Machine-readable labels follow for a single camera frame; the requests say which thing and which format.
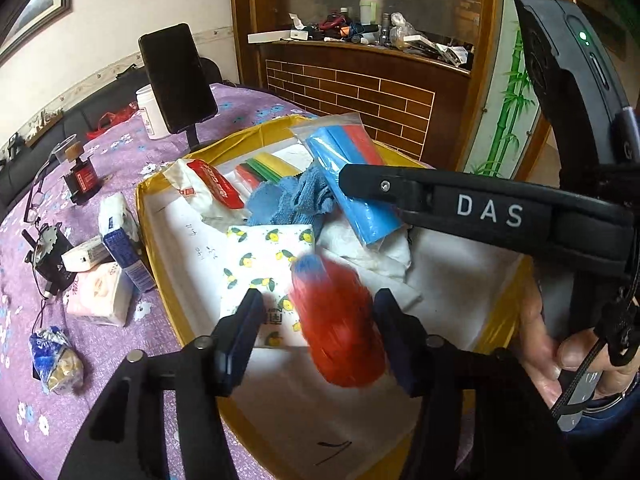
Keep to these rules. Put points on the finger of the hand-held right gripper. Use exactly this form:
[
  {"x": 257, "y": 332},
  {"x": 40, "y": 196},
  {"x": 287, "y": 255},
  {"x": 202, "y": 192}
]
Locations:
[{"x": 380, "y": 185}]

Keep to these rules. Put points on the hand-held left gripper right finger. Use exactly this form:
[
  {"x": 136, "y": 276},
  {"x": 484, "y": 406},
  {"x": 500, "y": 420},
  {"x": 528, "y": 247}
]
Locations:
[{"x": 395, "y": 340}]

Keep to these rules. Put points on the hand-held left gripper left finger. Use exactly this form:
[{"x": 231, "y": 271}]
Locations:
[{"x": 245, "y": 340}]

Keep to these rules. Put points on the zip bag of blue red sponges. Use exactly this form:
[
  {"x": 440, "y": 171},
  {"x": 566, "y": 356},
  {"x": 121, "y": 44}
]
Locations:
[{"x": 340, "y": 160}]

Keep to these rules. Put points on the white towel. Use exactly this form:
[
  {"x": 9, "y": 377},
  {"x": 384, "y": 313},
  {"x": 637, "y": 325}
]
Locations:
[{"x": 360, "y": 255}]

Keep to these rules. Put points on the lemon print tissue pack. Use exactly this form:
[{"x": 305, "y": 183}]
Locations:
[{"x": 250, "y": 260}]

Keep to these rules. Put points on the yellow cardboard box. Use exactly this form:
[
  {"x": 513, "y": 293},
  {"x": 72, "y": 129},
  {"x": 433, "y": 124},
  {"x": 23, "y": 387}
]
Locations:
[{"x": 190, "y": 280}]

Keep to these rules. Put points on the blue cloth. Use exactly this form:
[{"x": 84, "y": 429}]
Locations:
[{"x": 285, "y": 205}]

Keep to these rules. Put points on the white tissue pack red label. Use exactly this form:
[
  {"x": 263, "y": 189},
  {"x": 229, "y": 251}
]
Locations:
[{"x": 215, "y": 185}]

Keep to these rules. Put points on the person's right hand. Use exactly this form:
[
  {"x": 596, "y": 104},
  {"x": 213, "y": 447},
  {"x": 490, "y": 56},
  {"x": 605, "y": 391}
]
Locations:
[{"x": 550, "y": 360}]

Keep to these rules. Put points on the wooden glass cabinet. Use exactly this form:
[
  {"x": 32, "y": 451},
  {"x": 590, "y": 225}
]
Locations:
[{"x": 360, "y": 95}]

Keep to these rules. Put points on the pack of coloured strips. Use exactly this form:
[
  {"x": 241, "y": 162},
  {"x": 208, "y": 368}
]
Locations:
[{"x": 265, "y": 167}]

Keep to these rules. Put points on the purple floral tablecloth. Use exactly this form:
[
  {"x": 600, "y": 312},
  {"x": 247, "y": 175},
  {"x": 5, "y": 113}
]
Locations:
[{"x": 110, "y": 340}]

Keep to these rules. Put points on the pink tissue pack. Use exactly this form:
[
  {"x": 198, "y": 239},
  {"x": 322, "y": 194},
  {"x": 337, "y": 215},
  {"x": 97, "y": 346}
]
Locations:
[{"x": 97, "y": 295}]

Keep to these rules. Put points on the blue white tissue pack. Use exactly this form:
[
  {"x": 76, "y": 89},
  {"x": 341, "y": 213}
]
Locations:
[{"x": 122, "y": 245}]

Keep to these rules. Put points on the clutter on cabinet shelf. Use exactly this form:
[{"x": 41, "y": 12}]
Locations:
[{"x": 380, "y": 25}]

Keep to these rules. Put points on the white flat box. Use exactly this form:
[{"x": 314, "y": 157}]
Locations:
[{"x": 277, "y": 36}]

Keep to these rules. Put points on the person's blue pants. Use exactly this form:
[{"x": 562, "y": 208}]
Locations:
[{"x": 607, "y": 407}]

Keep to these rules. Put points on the small white tissue pack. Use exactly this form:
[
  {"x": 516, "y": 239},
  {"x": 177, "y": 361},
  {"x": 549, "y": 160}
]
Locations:
[{"x": 85, "y": 255}]

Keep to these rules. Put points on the black phone stand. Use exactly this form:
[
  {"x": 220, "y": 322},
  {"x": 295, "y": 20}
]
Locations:
[{"x": 195, "y": 137}]

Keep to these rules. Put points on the blue yellow snack bag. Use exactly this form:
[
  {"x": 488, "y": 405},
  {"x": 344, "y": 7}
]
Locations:
[{"x": 55, "y": 360}]

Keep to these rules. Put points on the black round device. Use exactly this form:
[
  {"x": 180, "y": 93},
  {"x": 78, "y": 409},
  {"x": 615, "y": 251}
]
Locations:
[{"x": 50, "y": 255}]

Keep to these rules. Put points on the black red small device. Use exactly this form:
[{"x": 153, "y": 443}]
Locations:
[{"x": 82, "y": 180}]

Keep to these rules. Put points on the black phone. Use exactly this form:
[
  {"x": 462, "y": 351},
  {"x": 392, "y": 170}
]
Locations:
[{"x": 175, "y": 80}]

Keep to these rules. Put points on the white plastic jar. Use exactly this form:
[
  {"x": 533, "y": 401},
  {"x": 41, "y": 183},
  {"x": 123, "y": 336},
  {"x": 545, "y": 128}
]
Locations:
[{"x": 150, "y": 115}]

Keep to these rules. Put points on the eyeglasses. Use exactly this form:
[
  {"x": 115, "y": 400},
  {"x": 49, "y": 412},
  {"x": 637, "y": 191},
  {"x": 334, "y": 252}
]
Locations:
[{"x": 37, "y": 202}]

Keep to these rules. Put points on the red plastic bag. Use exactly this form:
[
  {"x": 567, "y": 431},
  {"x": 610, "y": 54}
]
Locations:
[{"x": 112, "y": 120}]

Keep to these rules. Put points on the cork topped clear cup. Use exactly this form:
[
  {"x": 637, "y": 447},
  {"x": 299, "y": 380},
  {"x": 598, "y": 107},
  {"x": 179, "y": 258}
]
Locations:
[{"x": 69, "y": 149}]

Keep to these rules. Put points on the black sofa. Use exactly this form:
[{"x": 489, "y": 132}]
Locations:
[{"x": 75, "y": 120}]

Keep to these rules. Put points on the green bamboo wall decoration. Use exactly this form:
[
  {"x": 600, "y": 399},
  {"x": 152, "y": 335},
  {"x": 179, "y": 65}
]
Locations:
[{"x": 515, "y": 90}]

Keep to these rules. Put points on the framed wall picture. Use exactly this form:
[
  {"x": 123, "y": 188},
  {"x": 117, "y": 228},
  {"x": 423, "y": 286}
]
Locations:
[{"x": 35, "y": 5}]

